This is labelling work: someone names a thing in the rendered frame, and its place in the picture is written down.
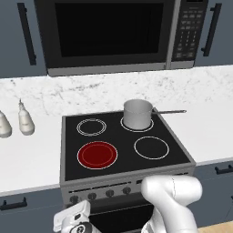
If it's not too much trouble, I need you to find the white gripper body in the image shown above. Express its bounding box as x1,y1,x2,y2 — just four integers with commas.
53,199,92,233

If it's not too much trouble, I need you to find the dark round stove knob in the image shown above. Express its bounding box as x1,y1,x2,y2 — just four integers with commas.
105,188,116,198
69,195,80,205
86,191,97,202
122,186,133,196

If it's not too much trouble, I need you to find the black and grey stove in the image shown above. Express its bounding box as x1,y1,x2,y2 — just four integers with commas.
59,110,198,233

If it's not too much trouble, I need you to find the blue-grey drawer front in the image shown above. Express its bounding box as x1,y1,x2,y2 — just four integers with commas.
0,187,66,233
187,159,233,229

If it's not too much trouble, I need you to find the black oven door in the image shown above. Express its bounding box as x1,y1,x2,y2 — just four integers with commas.
86,202,157,233

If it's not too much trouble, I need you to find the white bottle with spout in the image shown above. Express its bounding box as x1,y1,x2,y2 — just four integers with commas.
0,110,14,139
16,98,35,137

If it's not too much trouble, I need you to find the black and silver microwave oven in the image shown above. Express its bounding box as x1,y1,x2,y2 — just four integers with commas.
33,0,210,77

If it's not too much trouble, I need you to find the blue-grey cupboard door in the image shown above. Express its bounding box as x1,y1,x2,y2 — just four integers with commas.
0,0,48,79
194,0,233,68

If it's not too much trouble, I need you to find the black drawer handle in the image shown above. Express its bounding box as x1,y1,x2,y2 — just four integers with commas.
0,197,28,212
214,164,233,176

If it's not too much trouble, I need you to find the grey saucepan with long handle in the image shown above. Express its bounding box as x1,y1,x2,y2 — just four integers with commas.
122,98,187,131

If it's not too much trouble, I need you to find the black bar cupboard handle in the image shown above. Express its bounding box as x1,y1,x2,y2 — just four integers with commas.
200,2,223,57
16,2,37,66

